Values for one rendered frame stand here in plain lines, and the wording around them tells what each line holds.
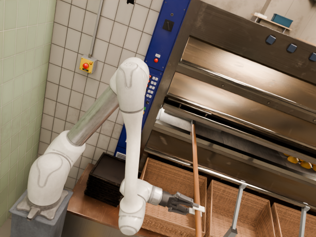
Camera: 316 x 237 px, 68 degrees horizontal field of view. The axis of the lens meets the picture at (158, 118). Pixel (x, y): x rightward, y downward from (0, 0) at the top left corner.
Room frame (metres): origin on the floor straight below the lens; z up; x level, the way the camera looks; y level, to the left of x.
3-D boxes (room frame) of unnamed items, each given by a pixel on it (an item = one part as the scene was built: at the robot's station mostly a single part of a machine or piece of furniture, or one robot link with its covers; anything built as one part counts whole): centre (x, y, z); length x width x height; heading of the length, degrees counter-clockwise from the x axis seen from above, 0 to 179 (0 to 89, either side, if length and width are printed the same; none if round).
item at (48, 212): (0.76, 0.38, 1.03); 0.22 x 0.18 x 0.06; 4
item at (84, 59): (1.58, 0.61, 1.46); 0.10 x 0.07 x 0.10; 94
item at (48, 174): (0.79, 0.39, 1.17); 0.18 x 0.16 x 0.22; 10
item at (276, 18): (8.61, -2.44, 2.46); 0.59 x 0.44 x 0.23; 94
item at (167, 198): (0.91, -0.21, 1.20); 0.09 x 0.07 x 0.08; 94
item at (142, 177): (1.42, -0.33, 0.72); 0.56 x 0.49 x 0.28; 95
